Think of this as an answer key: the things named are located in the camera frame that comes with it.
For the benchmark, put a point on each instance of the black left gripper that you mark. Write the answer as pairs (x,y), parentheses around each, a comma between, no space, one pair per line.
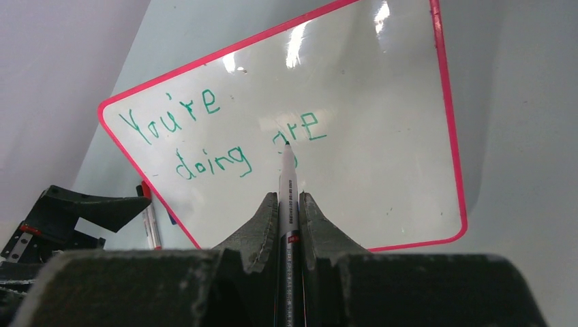
(232,284)

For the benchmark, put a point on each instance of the red capped white marker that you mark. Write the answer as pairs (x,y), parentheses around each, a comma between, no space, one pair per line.
(152,218)

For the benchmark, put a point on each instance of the red framed whiteboard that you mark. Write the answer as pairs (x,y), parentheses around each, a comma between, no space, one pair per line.
(361,91)

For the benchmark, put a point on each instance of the black capped white marker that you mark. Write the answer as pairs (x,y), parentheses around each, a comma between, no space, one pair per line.
(145,219)

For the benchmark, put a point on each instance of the green capped white marker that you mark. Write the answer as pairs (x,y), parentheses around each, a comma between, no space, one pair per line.
(290,298)

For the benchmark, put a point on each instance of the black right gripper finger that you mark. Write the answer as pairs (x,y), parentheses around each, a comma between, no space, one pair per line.
(347,285)

